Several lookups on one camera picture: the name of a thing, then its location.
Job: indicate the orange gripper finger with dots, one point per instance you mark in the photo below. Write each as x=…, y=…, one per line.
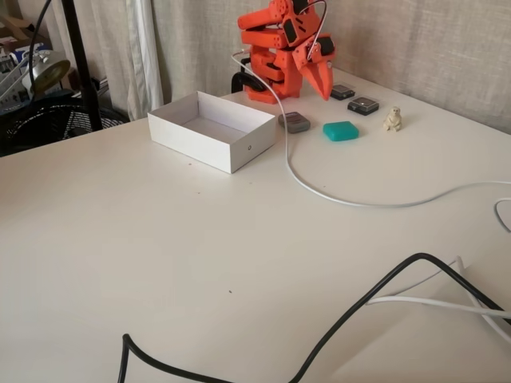
x=330, y=73
x=315, y=77

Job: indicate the orange gripper body black motor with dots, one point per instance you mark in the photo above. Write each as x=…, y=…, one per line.
x=312, y=67

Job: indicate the green rounded cube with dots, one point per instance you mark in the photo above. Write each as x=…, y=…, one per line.
x=340, y=131

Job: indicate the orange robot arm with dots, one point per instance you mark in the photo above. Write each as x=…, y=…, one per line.
x=263, y=40

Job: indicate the white cardboard bin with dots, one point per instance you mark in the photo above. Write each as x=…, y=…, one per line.
x=191, y=137

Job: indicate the black item in clear case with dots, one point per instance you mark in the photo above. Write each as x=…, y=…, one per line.
x=362, y=106
x=343, y=91

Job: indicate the grey square pad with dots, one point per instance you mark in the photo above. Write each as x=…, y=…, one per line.
x=294, y=121

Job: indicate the black table clamp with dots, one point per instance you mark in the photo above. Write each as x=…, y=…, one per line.
x=243, y=77

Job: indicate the beige curtain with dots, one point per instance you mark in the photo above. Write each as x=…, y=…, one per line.
x=399, y=40

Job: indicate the small white animal figurine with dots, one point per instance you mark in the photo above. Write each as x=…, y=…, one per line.
x=393, y=119

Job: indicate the black pole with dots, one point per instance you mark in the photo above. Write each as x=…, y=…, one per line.
x=81, y=60

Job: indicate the black floor fan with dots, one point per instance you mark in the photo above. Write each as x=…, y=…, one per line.
x=52, y=123

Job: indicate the silver desk lamp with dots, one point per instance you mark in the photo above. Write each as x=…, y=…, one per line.
x=46, y=69

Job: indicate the cardboard boxes stack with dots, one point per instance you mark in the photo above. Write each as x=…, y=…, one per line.
x=16, y=36

